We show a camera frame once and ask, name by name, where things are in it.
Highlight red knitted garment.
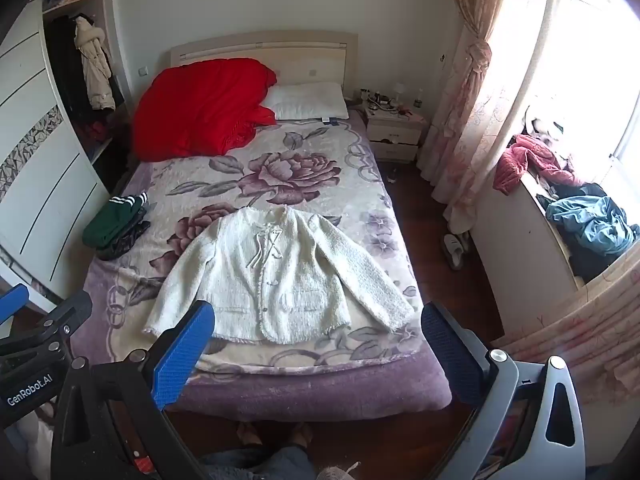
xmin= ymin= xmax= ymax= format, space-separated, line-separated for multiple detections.
xmin=492 ymin=134 xmax=585 ymax=197

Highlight beige wooden bed headboard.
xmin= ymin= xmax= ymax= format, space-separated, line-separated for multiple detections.
xmin=169 ymin=30 xmax=360 ymax=92

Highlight white wardrobe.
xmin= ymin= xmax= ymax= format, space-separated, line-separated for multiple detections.
xmin=0 ymin=0 xmax=135 ymax=317

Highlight purple floral blanket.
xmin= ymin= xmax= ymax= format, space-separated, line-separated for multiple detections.
xmin=70 ymin=110 xmax=453 ymax=421

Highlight folded green garment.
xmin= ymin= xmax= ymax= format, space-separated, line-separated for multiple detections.
xmin=82 ymin=192 xmax=151 ymax=251

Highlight teal jacket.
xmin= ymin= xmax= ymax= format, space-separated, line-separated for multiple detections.
xmin=545 ymin=195 xmax=640 ymax=261

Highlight white slipper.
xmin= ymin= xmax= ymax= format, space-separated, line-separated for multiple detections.
xmin=442 ymin=232 xmax=473 ymax=272

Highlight dark patterned folded garment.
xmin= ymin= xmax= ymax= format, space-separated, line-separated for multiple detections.
xmin=97 ymin=219 xmax=152 ymax=262

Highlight beige window bench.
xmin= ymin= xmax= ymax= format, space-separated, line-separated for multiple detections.
xmin=472 ymin=167 xmax=640 ymax=343

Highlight pink floral tied curtain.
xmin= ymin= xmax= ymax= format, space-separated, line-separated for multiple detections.
xmin=417 ymin=0 xmax=557 ymax=236

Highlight beige nightstand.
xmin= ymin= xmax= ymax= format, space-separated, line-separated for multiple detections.
xmin=362 ymin=104 xmax=430 ymax=163

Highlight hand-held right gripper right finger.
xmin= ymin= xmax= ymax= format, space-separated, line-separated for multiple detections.
xmin=421 ymin=301 xmax=586 ymax=480

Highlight person's legs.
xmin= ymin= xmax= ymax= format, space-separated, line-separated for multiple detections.
xmin=199 ymin=421 xmax=318 ymax=480

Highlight white tweed jacket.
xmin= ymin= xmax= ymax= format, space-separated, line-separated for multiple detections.
xmin=142 ymin=206 xmax=416 ymax=346

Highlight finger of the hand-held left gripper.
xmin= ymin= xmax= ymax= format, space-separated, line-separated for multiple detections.
xmin=0 ymin=284 xmax=30 ymax=328
xmin=27 ymin=290 xmax=94 ymax=343

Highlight pink floral curtain panel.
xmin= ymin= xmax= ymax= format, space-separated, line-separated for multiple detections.
xmin=492 ymin=260 xmax=640 ymax=407

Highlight red quilt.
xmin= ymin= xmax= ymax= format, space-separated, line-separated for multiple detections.
xmin=131 ymin=58 xmax=279 ymax=159

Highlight white pillow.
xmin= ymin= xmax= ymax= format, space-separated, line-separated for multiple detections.
xmin=262 ymin=82 xmax=350 ymax=122

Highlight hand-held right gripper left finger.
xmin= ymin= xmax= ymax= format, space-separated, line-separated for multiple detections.
xmin=50 ymin=300 xmax=217 ymax=480

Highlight beige hanging coat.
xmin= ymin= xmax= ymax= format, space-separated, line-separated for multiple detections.
xmin=74 ymin=16 xmax=117 ymax=111

